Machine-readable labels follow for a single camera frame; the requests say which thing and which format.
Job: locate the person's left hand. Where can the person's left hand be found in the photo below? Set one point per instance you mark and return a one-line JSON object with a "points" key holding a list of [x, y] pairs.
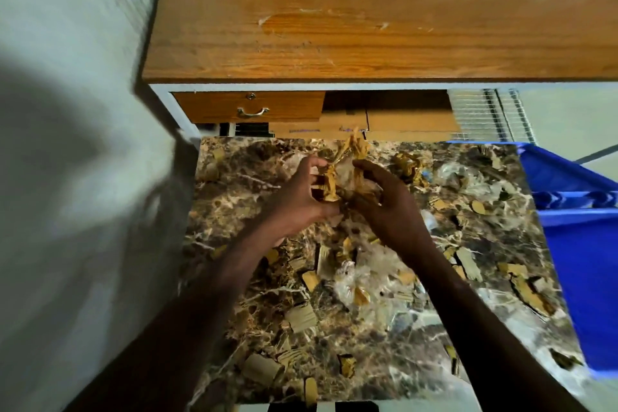
{"points": [[289, 204]]}

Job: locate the person's right hand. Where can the person's right hand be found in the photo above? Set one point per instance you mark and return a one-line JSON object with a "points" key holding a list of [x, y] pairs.
{"points": [[396, 213]]}

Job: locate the person's right fingers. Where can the person's right fingers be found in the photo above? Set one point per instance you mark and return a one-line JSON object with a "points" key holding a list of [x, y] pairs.
{"points": [[371, 169]]}

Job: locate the person's left thumb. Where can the person's left thumb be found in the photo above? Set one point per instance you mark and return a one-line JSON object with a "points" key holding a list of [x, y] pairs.
{"points": [[324, 210]]}

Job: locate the brown tape plastic wad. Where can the brown tape plastic wad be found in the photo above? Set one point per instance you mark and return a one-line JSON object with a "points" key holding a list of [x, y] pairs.
{"points": [[355, 148]]}

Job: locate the person's right forearm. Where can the person's right forearm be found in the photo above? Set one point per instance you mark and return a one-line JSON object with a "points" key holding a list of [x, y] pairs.
{"points": [[483, 329]]}

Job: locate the person's left forearm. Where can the person's left forearm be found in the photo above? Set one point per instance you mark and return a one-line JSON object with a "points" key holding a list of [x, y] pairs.
{"points": [[193, 310]]}

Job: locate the small crumpled brown tape ball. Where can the small crumpled brown tape ball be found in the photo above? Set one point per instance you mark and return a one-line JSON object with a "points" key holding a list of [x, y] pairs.
{"points": [[408, 166]]}

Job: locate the brown cardboard box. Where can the brown cardboard box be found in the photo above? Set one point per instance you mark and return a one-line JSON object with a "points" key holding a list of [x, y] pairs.
{"points": [[410, 122], [321, 123]]}

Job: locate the crumpled clear plastic wrap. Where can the crumpled clear plastic wrap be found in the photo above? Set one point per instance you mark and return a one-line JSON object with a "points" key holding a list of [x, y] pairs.
{"points": [[348, 279]]}

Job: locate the wooden drawer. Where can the wooden drawer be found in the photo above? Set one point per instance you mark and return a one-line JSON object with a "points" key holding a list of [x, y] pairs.
{"points": [[251, 105]]}

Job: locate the wooden desk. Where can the wooden desk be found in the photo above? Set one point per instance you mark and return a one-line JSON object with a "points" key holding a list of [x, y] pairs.
{"points": [[367, 15]]}

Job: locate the blue plastic bin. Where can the blue plastic bin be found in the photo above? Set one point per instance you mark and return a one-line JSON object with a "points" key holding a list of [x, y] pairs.
{"points": [[579, 257]]}

